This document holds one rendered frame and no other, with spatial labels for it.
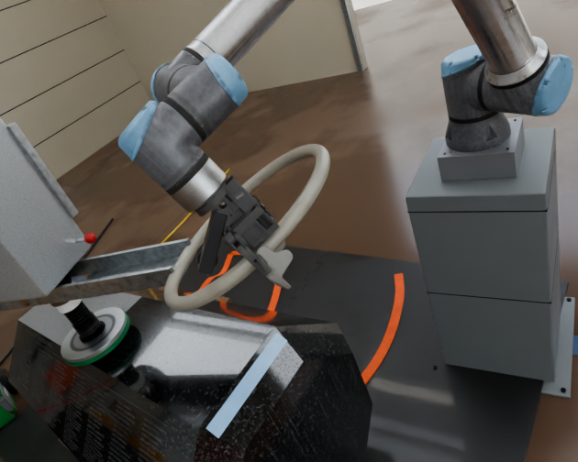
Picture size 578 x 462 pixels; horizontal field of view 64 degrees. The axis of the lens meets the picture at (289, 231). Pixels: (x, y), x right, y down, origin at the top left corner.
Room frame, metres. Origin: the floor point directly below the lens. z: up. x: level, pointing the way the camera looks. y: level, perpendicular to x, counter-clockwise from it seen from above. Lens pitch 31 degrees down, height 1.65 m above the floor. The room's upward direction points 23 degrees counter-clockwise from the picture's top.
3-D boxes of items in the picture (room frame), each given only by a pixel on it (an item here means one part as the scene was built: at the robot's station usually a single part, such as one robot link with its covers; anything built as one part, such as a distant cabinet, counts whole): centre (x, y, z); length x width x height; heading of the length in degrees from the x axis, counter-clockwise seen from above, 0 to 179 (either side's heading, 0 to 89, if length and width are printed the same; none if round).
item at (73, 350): (1.20, 0.68, 0.85); 0.21 x 0.21 x 0.01
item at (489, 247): (1.27, -0.66, 0.43); 0.50 x 0.50 x 0.85; 50
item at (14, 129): (1.27, 0.57, 1.35); 0.08 x 0.03 x 0.28; 65
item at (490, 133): (1.27, -0.66, 0.99); 0.19 x 0.19 x 0.10
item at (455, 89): (1.26, -0.66, 1.12); 0.17 x 0.15 x 0.18; 23
